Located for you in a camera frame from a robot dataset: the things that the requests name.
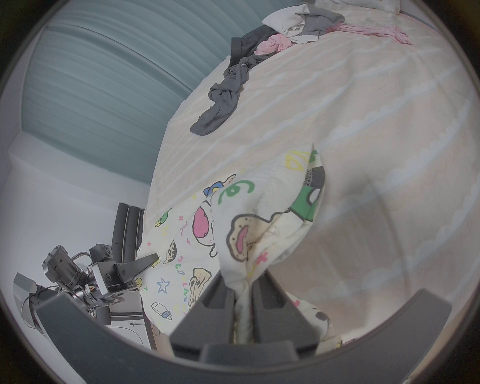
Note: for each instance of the blue-green curtain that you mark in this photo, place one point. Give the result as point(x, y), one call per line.
point(93, 93)

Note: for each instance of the white printed pyjama top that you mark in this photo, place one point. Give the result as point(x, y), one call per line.
point(243, 232)

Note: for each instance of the pile of clothes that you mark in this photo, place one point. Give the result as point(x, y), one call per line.
point(225, 97)

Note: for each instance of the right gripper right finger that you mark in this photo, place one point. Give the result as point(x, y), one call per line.
point(277, 318)

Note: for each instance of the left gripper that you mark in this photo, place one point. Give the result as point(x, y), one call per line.
point(108, 279)

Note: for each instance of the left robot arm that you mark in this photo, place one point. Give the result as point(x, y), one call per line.
point(60, 264)

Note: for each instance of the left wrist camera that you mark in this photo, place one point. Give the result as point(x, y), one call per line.
point(102, 253)

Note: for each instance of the white printed pillow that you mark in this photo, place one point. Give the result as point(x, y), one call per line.
point(360, 4)

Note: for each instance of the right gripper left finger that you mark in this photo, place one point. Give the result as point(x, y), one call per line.
point(210, 318)

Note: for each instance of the bed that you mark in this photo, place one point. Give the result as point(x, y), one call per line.
point(375, 150)

